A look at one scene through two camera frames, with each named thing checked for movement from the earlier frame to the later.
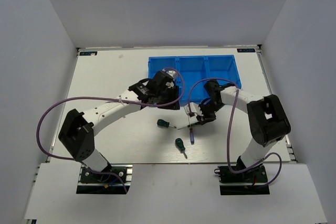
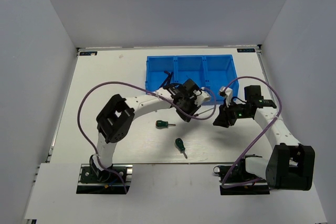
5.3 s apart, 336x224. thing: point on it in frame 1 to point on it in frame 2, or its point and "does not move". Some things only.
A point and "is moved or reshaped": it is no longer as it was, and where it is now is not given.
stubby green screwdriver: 180,146 does not move
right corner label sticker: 246,50 does not move
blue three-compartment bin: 191,72 does not move
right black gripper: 206,118 to 225,116
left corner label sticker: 90,53 does not move
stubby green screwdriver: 163,123 is moved or reshaped
